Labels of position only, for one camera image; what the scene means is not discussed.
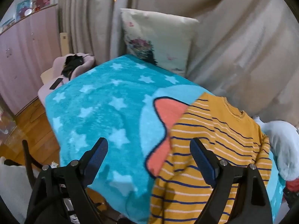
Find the white cloth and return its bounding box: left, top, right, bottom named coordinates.
left=0, top=156, right=41, bottom=224

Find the yellow striped sweater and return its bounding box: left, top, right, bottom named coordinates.
left=149, top=92, right=272, bottom=224

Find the beige curtain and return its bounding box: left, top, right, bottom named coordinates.
left=57, top=0, right=299, bottom=126

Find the blue framed picture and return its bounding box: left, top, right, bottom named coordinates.
left=15, top=0, right=33, bottom=20

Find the teal star printed blanket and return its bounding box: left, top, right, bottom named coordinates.
left=44, top=54, right=286, bottom=224

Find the pink wardrobe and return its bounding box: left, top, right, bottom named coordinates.
left=0, top=4, right=64, bottom=116

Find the light wooden board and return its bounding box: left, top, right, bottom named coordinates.
left=59, top=31, right=70, bottom=56

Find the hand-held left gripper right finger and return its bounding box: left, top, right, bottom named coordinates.
left=189, top=138, right=274, bottom=224

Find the pink padded chair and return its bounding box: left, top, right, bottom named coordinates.
left=37, top=52, right=96, bottom=103

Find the black garment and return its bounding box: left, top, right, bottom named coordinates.
left=61, top=54, right=85, bottom=79

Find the red object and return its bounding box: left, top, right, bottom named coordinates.
left=285, top=178, right=299, bottom=195

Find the white printed pillow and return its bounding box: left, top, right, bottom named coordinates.
left=120, top=8, right=199, bottom=77

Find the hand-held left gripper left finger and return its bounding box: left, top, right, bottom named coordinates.
left=25, top=137, right=109, bottom=224

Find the black remote control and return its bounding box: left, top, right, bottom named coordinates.
left=50, top=77, right=64, bottom=90

